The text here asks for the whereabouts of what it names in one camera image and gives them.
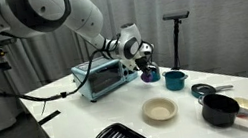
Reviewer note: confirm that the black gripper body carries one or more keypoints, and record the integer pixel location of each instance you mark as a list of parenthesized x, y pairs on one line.
[(144, 58)]

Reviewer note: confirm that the purple plushy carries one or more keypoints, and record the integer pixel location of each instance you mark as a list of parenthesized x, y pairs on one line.
[(147, 77)]

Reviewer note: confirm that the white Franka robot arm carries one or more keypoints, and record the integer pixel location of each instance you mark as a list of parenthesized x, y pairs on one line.
[(37, 16)]

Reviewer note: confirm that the cream colored plate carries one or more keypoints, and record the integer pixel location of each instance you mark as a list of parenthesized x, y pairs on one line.
[(159, 108)]

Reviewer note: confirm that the orange and yellow toy plate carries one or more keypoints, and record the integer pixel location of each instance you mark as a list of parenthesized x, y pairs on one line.
[(246, 104)]

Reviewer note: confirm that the teal toy pot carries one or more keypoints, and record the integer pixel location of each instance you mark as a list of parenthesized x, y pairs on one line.
[(175, 80)]

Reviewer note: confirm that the light blue toaster oven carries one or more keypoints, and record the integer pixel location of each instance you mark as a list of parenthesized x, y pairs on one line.
[(103, 77)]

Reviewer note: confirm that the teal pot lid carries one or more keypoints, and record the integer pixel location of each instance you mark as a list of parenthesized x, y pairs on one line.
[(203, 89)]

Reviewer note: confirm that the black toy saucepan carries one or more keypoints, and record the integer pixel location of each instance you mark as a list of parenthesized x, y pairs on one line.
[(221, 110)]

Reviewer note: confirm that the black camera tripod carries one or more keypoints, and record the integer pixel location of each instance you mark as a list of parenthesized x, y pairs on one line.
[(177, 43)]

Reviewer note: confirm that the black bar camera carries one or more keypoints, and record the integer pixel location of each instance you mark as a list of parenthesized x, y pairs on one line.
[(176, 15)]

